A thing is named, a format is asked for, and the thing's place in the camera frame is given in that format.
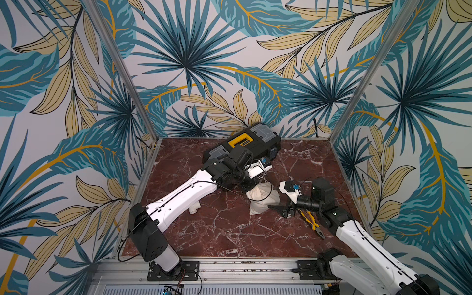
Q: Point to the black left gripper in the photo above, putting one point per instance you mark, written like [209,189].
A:
[246,186]

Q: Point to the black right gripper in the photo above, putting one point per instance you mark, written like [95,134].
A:
[289,208]

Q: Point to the cream cloth drawstring bag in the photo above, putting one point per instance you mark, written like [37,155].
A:
[262,196]

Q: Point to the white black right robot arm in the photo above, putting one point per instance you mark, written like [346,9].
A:
[387,275]

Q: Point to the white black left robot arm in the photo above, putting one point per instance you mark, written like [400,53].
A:
[148,223]

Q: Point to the yellow black pliers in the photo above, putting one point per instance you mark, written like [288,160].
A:
[310,219]

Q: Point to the black plastic toolbox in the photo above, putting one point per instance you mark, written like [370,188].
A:
[260,140]

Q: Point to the white PVC pipe tee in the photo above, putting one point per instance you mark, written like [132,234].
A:
[194,208]

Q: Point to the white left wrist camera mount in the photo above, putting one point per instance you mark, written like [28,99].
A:
[259,167]

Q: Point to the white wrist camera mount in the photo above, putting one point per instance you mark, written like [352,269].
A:
[291,189]
[259,167]

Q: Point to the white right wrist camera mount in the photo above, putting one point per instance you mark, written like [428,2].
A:
[291,189]

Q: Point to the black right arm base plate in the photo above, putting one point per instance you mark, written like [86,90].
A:
[312,269]

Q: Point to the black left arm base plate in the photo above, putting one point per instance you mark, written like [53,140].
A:
[184,271]

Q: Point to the aluminium frame post left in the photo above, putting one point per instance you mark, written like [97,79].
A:
[112,48]

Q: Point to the aluminium frame post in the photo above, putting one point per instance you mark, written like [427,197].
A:
[391,37]
[112,48]

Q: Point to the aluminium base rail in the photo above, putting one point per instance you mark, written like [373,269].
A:
[216,276]

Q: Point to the aluminium frame post right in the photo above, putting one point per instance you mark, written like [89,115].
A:
[391,37]

